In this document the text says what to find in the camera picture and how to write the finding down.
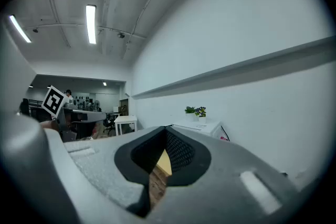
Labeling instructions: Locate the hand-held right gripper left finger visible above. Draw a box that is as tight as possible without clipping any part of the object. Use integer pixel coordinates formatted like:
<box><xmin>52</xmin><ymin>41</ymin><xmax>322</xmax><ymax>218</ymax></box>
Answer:
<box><xmin>43</xmin><ymin>125</ymin><xmax>169</xmax><ymax>224</ymax></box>

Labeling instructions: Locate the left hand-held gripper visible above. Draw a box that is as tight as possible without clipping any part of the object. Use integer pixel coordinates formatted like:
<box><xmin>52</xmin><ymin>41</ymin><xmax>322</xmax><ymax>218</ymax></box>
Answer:
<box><xmin>41</xmin><ymin>85</ymin><xmax>79</xmax><ymax>142</ymax></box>

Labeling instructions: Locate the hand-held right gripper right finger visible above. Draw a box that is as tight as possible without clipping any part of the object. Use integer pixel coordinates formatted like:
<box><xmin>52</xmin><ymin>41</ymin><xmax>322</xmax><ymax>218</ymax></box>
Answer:
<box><xmin>146</xmin><ymin>125</ymin><xmax>307</xmax><ymax>224</ymax></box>

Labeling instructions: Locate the white microwave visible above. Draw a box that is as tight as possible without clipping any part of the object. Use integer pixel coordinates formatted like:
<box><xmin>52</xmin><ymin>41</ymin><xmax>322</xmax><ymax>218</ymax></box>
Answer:
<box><xmin>172</xmin><ymin>119</ymin><xmax>223</xmax><ymax>140</ymax></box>

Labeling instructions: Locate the grey counter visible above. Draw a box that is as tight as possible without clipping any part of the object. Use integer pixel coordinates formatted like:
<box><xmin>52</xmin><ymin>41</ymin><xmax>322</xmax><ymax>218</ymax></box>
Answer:
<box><xmin>64</xmin><ymin>107</ymin><xmax>107</xmax><ymax>124</ymax></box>

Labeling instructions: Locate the black office chair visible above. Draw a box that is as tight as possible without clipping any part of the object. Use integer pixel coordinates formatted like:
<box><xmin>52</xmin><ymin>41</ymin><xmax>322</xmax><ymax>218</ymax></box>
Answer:
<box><xmin>103</xmin><ymin>112</ymin><xmax>117</xmax><ymax>135</ymax></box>

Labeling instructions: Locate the small white table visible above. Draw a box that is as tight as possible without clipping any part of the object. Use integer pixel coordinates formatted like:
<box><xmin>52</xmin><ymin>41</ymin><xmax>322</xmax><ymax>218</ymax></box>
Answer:
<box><xmin>113</xmin><ymin>115</ymin><xmax>138</xmax><ymax>136</ymax></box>

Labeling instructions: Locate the long ceiling light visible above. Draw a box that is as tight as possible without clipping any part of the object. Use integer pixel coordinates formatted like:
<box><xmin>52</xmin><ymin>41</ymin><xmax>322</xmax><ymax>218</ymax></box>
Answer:
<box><xmin>8</xmin><ymin>15</ymin><xmax>33</xmax><ymax>44</ymax></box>
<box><xmin>86</xmin><ymin>4</ymin><xmax>98</xmax><ymax>45</ymax></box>

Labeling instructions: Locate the purple flower potted plant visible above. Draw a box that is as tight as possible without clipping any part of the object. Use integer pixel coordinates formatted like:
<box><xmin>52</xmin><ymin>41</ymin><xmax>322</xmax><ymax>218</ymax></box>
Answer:
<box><xmin>194</xmin><ymin>106</ymin><xmax>207</xmax><ymax>124</ymax></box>

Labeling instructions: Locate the green leafy potted plant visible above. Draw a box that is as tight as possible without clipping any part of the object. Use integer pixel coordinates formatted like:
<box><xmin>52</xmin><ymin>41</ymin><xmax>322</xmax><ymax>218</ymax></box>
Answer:
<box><xmin>184</xmin><ymin>106</ymin><xmax>196</xmax><ymax>122</ymax></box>

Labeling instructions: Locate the thin black cable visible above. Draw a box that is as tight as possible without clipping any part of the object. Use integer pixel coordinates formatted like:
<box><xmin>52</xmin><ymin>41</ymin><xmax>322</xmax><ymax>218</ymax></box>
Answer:
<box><xmin>221</xmin><ymin>125</ymin><xmax>231</xmax><ymax>142</ymax></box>

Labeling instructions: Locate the grey wall rail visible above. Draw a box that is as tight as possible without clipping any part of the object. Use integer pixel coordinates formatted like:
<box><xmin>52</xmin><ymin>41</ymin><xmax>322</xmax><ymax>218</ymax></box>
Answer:
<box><xmin>132</xmin><ymin>35</ymin><xmax>336</xmax><ymax>100</ymax></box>

